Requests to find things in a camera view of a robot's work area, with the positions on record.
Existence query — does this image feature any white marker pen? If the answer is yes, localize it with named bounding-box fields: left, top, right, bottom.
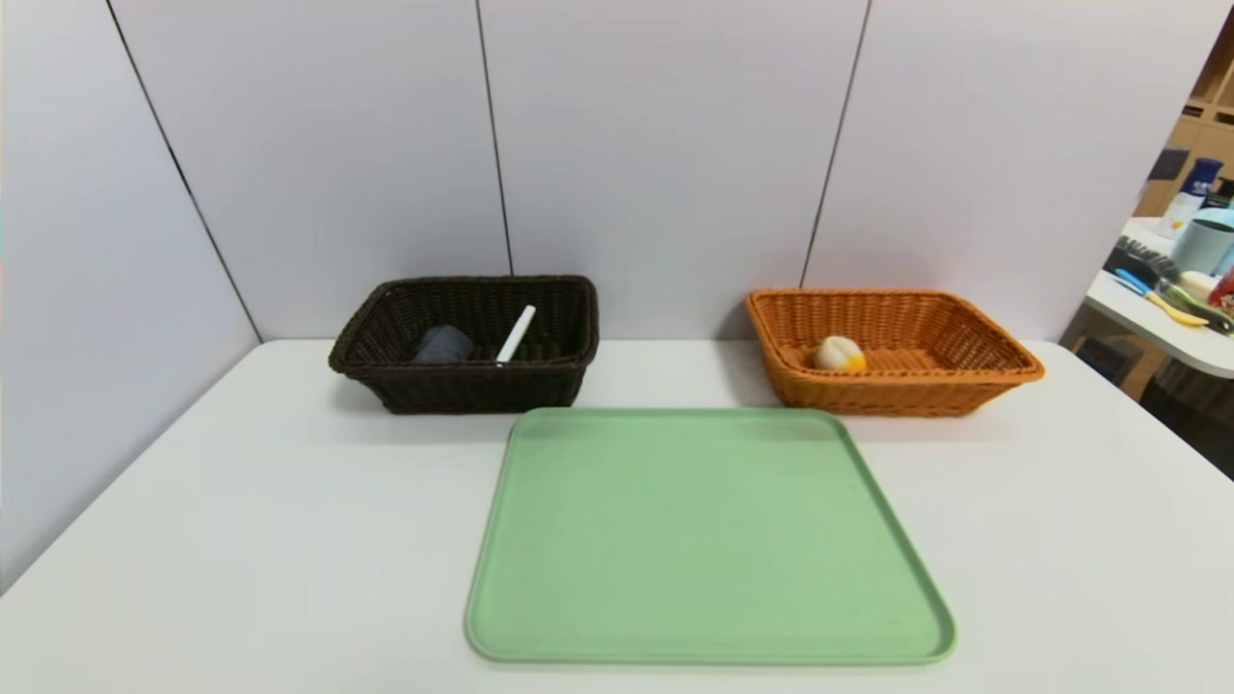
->
left=496, top=305, right=537, bottom=366

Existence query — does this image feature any grey towel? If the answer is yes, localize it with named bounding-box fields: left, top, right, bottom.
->
left=413, top=325, right=475, bottom=365

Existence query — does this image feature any white orange toy egg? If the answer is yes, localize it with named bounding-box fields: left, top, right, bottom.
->
left=812, top=335, right=868, bottom=374

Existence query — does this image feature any dark brown wicker basket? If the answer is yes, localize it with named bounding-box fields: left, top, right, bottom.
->
left=328, top=275, right=601, bottom=416

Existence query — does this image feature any orange wicker basket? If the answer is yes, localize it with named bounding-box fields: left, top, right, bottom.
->
left=744, top=287, right=1046, bottom=418

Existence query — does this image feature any green plastic tray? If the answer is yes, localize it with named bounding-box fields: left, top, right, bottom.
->
left=464, top=406, right=958, bottom=667

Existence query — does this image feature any white side table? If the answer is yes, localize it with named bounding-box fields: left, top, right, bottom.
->
left=1082, top=217, right=1234, bottom=380

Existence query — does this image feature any black brush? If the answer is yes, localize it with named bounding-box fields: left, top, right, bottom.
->
left=1104, top=238, right=1182, bottom=287

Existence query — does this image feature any white bottle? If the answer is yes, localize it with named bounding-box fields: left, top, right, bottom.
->
left=1158, top=191, right=1203, bottom=240

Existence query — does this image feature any pale blue round pot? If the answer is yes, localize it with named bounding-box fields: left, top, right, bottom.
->
left=1169, top=207, right=1234, bottom=278

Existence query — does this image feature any wooden shelf unit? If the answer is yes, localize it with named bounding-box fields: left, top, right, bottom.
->
left=1133, top=10, right=1234, bottom=218

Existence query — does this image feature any blue yellow handled tool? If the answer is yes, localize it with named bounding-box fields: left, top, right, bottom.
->
left=1113, top=268, right=1211, bottom=329

